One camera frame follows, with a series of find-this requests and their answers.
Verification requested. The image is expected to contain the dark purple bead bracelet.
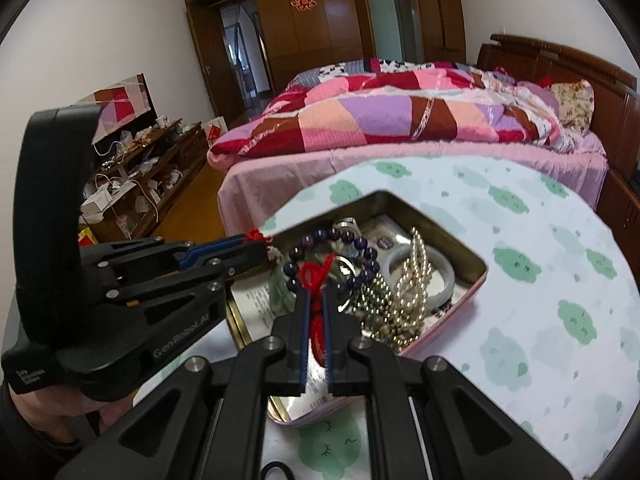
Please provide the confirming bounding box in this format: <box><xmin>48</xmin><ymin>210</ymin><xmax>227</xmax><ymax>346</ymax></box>
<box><xmin>282</xmin><ymin>226</ymin><xmax>381</xmax><ymax>297</ymax></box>

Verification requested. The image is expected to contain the white pearl necklace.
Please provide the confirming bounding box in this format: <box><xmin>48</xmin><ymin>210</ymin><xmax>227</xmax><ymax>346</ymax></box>
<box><xmin>387</xmin><ymin>226</ymin><xmax>435</xmax><ymax>331</ymax></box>

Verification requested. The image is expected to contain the gold bead bracelet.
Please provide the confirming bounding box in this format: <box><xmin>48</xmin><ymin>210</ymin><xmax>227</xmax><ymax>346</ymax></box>
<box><xmin>347</xmin><ymin>274</ymin><xmax>426</xmax><ymax>354</ymax></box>

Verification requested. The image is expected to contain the pale jade bangle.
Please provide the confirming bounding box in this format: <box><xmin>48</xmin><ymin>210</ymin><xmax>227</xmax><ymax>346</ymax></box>
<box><xmin>380</xmin><ymin>245</ymin><xmax>456</xmax><ymax>311</ymax></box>

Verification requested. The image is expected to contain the green jade bangle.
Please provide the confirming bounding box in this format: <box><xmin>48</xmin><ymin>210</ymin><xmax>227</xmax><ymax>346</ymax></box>
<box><xmin>268</xmin><ymin>266</ymin><xmax>296</xmax><ymax>316</ymax></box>

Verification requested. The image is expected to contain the left hand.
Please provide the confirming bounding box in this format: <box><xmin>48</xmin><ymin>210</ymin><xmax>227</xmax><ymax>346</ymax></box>
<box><xmin>9</xmin><ymin>386</ymin><xmax>136</xmax><ymax>443</ymax></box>

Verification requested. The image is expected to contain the red yellow cardboard box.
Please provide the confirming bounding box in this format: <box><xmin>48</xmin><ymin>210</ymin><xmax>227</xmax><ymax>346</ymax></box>
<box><xmin>78</xmin><ymin>226</ymin><xmax>99</xmax><ymax>247</ymax></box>

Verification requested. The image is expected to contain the pink bed sheet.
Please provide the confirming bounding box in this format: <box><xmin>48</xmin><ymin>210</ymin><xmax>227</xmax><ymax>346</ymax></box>
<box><xmin>217</xmin><ymin>133</ymin><xmax>608</xmax><ymax>235</ymax></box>

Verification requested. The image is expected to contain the wooden tv cabinet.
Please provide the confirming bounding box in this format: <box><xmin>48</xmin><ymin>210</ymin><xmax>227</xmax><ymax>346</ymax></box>
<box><xmin>79</xmin><ymin>120</ymin><xmax>208</xmax><ymax>243</ymax></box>

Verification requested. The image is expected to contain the red gift bag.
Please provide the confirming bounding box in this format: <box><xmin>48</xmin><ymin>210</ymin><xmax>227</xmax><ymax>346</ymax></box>
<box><xmin>203</xmin><ymin>116</ymin><xmax>228</xmax><ymax>145</ymax></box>

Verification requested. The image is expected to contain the green cloud tablecloth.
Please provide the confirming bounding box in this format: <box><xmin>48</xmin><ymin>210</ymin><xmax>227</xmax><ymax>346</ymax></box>
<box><xmin>258</xmin><ymin>156</ymin><xmax>639</xmax><ymax>479</ymax></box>

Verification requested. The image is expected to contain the television with cloth cover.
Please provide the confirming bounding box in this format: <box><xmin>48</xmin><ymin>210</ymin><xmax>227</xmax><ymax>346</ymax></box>
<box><xmin>74</xmin><ymin>74</ymin><xmax>157</xmax><ymax>157</ymax></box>

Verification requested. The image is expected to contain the pink tin box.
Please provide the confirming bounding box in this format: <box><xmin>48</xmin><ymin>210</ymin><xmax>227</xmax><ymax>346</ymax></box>
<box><xmin>224</xmin><ymin>190</ymin><xmax>490</xmax><ymax>428</ymax></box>

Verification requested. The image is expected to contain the brown wooden wardrobe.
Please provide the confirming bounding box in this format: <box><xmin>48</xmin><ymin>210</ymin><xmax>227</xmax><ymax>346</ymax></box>
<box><xmin>186</xmin><ymin>0</ymin><xmax>466</xmax><ymax>122</ymax></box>

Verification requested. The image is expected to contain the wooden nightstand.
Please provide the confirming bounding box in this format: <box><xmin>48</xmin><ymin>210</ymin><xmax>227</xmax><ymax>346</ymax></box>
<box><xmin>597</xmin><ymin>169</ymin><xmax>639</xmax><ymax>268</ymax></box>

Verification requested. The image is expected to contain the patchwork pink quilt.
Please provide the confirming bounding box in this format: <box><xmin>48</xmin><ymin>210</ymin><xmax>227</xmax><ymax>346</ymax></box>
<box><xmin>207</xmin><ymin>58</ymin><xmax>577</xmax><ymax>170</ymax></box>

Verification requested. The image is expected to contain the floral pillow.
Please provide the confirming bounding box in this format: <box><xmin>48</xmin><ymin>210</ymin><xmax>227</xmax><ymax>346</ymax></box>
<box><xmin>550</xmin><ymin>79</ymin><xmax>596</xmax><ymax>134</ymax></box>

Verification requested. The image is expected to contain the wooden bed headboard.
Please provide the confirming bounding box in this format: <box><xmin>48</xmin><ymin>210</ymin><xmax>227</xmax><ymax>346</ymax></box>
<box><xmin>476</xmin><ymin>34</ymin><xmax>639</xmax><ymax>179</ymax></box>

